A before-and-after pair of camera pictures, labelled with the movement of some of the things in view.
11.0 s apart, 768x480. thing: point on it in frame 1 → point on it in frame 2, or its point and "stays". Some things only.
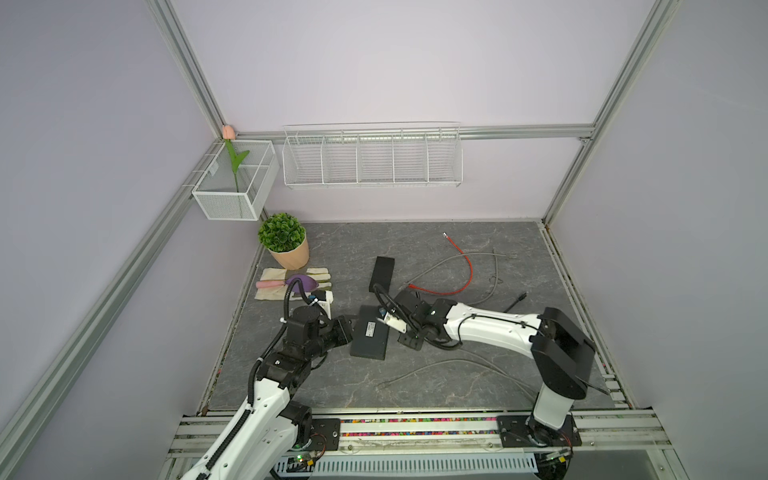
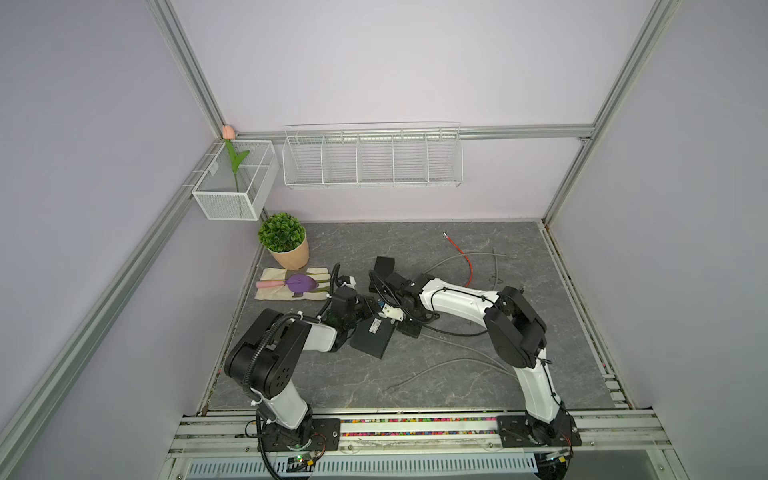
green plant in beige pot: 286,238 stays
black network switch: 371,334 stays
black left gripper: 342,329 → 366,305
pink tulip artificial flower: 228,134 stays
